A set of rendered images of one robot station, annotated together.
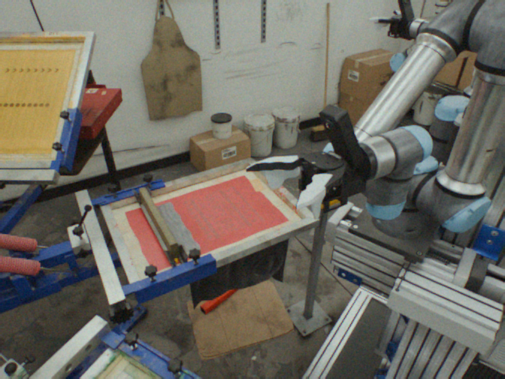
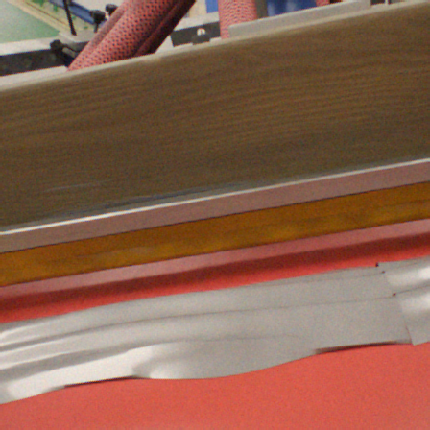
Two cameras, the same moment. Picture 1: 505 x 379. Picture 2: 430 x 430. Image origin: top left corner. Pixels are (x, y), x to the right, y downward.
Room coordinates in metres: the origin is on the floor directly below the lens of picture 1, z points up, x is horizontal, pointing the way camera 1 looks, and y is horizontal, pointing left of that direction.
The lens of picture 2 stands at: (1.28, 0.12, 1.05)
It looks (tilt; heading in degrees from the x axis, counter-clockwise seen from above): 15 degrees down; 128
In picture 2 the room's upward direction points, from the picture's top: 12 degrees counter-clockwise
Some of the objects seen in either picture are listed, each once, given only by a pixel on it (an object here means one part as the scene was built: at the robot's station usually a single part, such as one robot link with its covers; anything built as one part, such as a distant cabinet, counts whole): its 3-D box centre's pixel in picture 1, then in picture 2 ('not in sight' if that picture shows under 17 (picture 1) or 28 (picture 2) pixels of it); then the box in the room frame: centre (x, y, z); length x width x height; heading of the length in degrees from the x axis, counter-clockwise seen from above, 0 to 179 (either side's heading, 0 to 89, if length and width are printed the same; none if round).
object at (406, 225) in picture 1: (400, 209); not in sight; (0.88, -0.45, 1.31); 0.15 x 0.15 x 0.10
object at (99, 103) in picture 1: (74, 110); not in sight; (2.17, 1.11, 1.06); 0.61 x 0.46 x 0.12; 0
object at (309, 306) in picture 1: (315, 262); not in sight; (1.44, -0.35, 0.48); 0.22 x 0.22 x 0.96; 30
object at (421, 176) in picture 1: (412, 178); not in sight; (0.87, -0.45, 1.42); 0.13 x 0.12 x 0.14; 30
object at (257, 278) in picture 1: (237, 265); not in sight; (1.13, 0.06, 0.79); 0.46 x 0.09 x 0.33; 120
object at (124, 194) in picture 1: (134, 196); not in sight; (1.39, 0.55, 0.97); 0.30 x 0.05 x 0.07; 120
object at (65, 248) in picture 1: (66, 252); not in sight; (0.99, 0.69, 1.02); 0.17 x 0.06 x 0.05; 120
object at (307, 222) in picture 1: (205, 213); not in sight; (1.27, 0.20, 0.97); 0.79 x 0.58 x 0.04; 120
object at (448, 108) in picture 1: (452, 116); not in sight; (1.28, -0.74, 1.42); 0.13 x 0.12 x 0.14; 118
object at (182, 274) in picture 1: (176, 277); not in sight; (0.91, 0.27, 0.98); 0.30 x 0.05 x 0.07; 120
